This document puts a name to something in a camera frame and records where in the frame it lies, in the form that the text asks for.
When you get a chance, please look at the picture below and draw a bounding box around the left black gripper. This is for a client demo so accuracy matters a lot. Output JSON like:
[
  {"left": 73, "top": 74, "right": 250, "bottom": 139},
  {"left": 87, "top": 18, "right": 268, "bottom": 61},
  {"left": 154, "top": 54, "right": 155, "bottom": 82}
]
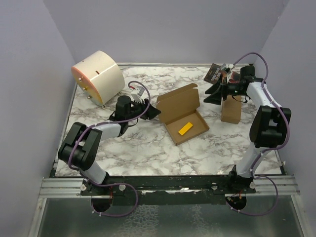
[{"left": 126, "top": 97, "right": 161, "bottom": 122}]

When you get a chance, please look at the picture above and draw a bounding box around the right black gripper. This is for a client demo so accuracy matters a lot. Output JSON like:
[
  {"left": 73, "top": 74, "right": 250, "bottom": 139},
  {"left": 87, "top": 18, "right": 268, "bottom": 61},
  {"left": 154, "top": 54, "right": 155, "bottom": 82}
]
[{"left": 204, "top": 74, "right": 247, "bottom": 105}]

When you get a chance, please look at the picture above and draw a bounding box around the brown cardboard box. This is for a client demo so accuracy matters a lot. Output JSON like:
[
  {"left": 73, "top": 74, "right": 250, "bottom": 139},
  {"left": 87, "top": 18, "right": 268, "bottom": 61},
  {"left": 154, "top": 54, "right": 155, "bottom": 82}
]
[{"left": 156, "top": 83, "right": 209, "bottom": 146}]

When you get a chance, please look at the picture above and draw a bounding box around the yellow rectangular block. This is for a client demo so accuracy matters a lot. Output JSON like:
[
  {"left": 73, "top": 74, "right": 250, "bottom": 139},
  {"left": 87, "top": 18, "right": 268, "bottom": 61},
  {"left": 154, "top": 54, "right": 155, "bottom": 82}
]
[{"left": 178, "top": 122, "right": 193, "bottom": 136}]

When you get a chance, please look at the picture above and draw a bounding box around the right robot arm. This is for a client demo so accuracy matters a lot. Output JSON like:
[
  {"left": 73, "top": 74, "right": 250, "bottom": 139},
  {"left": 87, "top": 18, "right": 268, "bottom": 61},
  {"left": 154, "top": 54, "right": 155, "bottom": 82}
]
[{"left": 204, "top": 64, "right": 291, "bottom": 193}]

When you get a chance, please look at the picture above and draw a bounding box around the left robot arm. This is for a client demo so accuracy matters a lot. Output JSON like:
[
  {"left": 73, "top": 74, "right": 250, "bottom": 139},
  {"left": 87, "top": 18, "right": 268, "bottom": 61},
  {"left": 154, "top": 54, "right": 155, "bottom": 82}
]
[{"left": 57, "top": 95, "right": 161, "bottom": 195}]

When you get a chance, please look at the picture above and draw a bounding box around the small folded cardboard box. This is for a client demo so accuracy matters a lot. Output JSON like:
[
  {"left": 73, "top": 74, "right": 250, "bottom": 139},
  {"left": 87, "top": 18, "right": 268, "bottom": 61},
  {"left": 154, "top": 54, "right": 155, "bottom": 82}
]
[{"left": 221, "top": 95, "right": 241, "bottom": 124}]

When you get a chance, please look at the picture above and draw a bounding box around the dark book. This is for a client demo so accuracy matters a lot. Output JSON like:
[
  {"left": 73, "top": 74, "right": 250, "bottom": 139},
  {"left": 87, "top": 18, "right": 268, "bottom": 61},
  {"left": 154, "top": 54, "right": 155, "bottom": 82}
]
[{"left": 203, "top": 64, "right": 240, "bottom": 84}]

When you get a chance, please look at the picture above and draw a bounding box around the cream cylindrical drum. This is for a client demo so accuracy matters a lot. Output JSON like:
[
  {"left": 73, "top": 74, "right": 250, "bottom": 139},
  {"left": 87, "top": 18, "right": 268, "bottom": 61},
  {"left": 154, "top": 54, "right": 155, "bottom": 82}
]
[{"left": 71, "top": 50, "right": 125, "bottom": 106}]

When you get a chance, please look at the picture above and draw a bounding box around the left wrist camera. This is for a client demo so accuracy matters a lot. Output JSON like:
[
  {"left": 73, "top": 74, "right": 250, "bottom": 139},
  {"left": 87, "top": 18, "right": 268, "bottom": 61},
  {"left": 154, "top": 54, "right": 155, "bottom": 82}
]
[{"left": 131, "top": 86, "right": 145, "bottom": 102}]

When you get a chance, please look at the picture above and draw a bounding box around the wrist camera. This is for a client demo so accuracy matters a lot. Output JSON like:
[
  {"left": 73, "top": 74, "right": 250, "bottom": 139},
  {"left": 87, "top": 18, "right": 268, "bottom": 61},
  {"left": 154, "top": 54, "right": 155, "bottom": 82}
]
[
  {"left": 220, "top": 64, "right": 235, "bottom": 78},
  {"left": 131, "top": 86, "right": 145, "bottom": 102}
]

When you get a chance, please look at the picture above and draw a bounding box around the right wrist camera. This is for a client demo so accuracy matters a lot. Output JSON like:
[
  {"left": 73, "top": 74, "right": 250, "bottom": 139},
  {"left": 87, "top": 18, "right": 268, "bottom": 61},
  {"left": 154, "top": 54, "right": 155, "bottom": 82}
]
[{"left": 220, "top": 64, "right": 235, "bottom": 78}]

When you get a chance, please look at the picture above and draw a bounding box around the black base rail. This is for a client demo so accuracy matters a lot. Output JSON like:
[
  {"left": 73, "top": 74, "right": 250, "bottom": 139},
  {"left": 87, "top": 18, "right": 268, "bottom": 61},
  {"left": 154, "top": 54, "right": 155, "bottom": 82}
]
[{"left": 80, "top": 175, "right": 255, "bottom": 205}]

